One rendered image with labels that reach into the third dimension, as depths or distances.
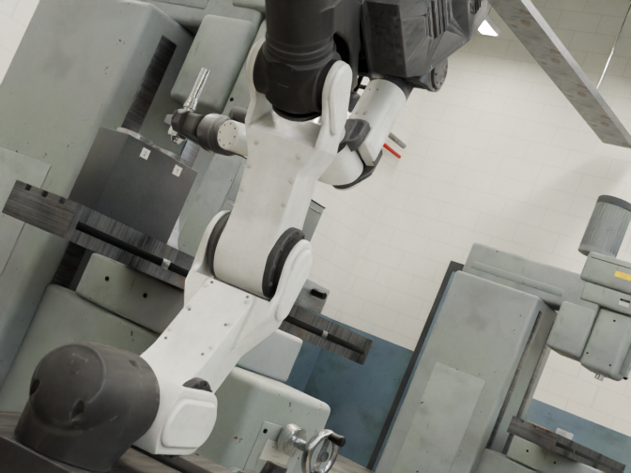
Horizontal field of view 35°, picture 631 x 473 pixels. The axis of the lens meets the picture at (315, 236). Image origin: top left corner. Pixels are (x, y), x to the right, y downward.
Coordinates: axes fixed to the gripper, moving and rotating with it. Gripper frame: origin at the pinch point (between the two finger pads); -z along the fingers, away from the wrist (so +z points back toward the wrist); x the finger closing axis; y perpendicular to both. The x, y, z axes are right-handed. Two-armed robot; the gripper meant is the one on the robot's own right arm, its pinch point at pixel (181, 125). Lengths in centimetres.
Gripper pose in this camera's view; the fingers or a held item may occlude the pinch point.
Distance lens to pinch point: 239.4
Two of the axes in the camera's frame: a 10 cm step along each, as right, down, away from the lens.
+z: 7.1, 2.2, -6.6
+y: -3.8, 9.2, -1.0
